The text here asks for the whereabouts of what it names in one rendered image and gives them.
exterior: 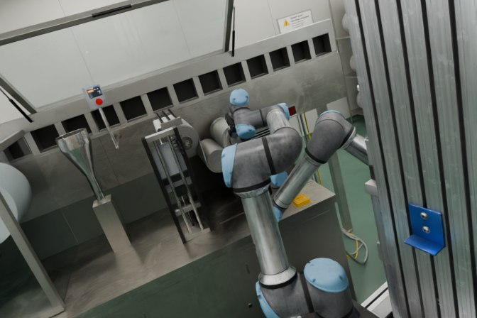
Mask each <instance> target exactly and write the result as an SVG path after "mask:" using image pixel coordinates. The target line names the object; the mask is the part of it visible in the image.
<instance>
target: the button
mask: <svg viewBox="0 0 477 318"><path fill-rule="evenodd" d="M292 203H293V204H294V205H295V206H296V207H298V208H300V207H302V206H304V205H306V204H309V203H310V198H309V197H307V196H306V195H304V194H300V195H298V196H296V198H295V199H294V200H293V202H292Z"/></svg>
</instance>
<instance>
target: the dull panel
mask: <svg viewBox="0 0 477 318"><path fill-rule="evenodd" d="M188 159H189V161H190V165H191V167H192V170H193V173H194V176H195V178H196V181H197V184H198V186H199V190H200V192H201V193H202V192H205V191H207V190H210V189H211V188H214V187H216V186H219V185H222V184H224V181H223V179H222V176H221V173H220V172H212V171H211V170H210V169H209V168H208V167H207V166H206V165H205V164H204V162H203V161H202V159H201V158H200V157H199V156H198V155H195V156H192V157H191V158H188ZM188 186H189V189H190V192H191V194H192V196H195V195H197V194H196V192H195V189H194V186H193V184H189V185H188ZM103 193H104V196H107V195H109V194H112V196H113V198H114V201H115V203H116V205H117V207H118V209H119V211H120V213H121V216H122V218H123V220H124V223H125V224H128V223H131V222H132V221H135V220H137V219H140V218H143V217H145V216H148V215H149V214H152V213H154V212H157V211H159V210H161V209H164V208H166V207H168V205H167V202H166V201H165V198H164V196H163V193H162V190H161V188H160V185H159V183H158V180H157V178H156V176H155V173H154V172H151V173H149V174H147V175H144V176H142V177H139V178H136V179H134V180H131V181H129V182H126V183H123V184H121V185H118V186H116V187H113V188H111V189H109V190H105V191H103ZM168 196H169V198H170V201H171V203H172V205H173V204H176V203H177V202H176V200H175V197H174V194H173V192H169V193H168ZM94 200H97V198H96V197H95V195H92V196H91V197H88V198H85V199H82V200H80V201H78V202H75V203H72V204H69V205H67V206H65V207H62V208H60V209H61V211H62V213H63V214H64V216H65V218H66V220H67V223H68V224H69V226H70V228H71V230H72V232H73V234H74V235H75V238H76V239H77V242H78V244H80V243H83V242H85V241H88V240H90V239H92V238H95V237H97V236H100V235H102V234H104V231H103V228H102V226H101V224H100V223H99V220H98V218H97V216H96V214H95V213H94V210H93V209H92V207H93V204H94Z"/></svg>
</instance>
